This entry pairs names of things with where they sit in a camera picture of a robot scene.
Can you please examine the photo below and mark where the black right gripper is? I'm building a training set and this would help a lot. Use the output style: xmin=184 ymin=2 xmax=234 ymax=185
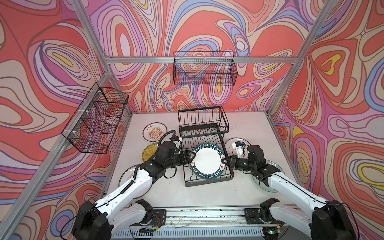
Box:
xmin=220 ymin=154 xmax=256 ymax=171

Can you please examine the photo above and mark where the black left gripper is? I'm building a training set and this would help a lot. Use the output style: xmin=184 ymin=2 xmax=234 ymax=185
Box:
xmin=163 ymin=149 xmax=197 ymax=171

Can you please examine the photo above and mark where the white plate with clover emblem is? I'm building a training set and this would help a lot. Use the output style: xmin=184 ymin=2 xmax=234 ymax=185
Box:
xmin=225 ymin=138 xmax=251 ymax=159

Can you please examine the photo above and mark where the green rimmed white plate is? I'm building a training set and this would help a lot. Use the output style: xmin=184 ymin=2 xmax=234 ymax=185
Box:
xmin=190 ymin=143 xmax=226 ymax=180

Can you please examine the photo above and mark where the black metal dish rack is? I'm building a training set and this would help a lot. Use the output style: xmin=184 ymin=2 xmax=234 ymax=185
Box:
xmin=178 ymin=106 xmax=235 ymax=187

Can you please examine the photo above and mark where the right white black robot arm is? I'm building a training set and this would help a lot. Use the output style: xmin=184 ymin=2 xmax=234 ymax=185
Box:
xmin=221 ymin=145 xmax=359 ymax=240

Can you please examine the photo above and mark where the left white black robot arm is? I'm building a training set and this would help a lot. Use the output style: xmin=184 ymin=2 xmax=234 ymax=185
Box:
xmin=71 ymin=141 xmax=196 ymax=240

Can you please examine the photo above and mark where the yellow green woven bamboo tray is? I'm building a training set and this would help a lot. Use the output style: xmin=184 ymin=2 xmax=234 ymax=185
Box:
xmin=141 ymin=143 xmax=158 ymax=162

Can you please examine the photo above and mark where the small orange sunburst plate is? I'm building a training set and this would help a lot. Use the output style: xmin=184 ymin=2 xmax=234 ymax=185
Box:
xmin=143 ymin=122 xmax=168 ymax=142

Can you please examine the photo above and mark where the large orange sunburst plate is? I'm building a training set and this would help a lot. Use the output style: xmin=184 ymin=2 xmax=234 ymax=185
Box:
xmin=118 ymin=165 xmax=151 ymax=200

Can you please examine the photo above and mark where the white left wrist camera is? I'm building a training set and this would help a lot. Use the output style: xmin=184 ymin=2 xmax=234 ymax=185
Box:
xmin=171 ymin=135 xmax=183 ymax=148

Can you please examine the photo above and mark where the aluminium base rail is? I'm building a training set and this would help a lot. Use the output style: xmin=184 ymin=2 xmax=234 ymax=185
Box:
xmin=83 ymin=205 xmax=331 ymax=239

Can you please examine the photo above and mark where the black wire basket back wall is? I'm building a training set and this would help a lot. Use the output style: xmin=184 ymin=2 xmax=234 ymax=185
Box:
xmin=173 ymin=50 xmax=238 ymax=86

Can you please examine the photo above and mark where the black wire basket wall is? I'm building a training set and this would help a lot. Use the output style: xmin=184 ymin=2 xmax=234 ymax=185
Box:
xmin=173 ymin=50 xmax=238 ymax=86
xmin=62 ymin=83 xmax=129 ymax=154

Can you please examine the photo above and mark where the black wire basket left wall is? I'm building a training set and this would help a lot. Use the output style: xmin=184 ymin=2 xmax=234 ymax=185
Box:
xmin=62 ymin=83 xmax=129 ymax=154

